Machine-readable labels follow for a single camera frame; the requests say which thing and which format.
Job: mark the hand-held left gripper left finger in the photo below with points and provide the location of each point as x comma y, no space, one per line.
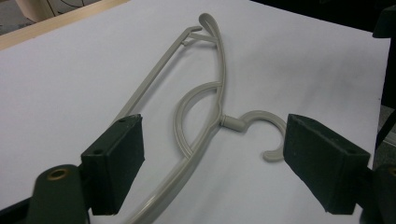
115,161

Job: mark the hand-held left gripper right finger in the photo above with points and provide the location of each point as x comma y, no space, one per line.
327,165

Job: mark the grey plastic clothes hanger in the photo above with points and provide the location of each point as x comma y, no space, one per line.
176,183

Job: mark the black metal stand leg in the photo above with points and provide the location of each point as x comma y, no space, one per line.
386,130

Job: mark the beige round object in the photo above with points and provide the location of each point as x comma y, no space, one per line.
40,7

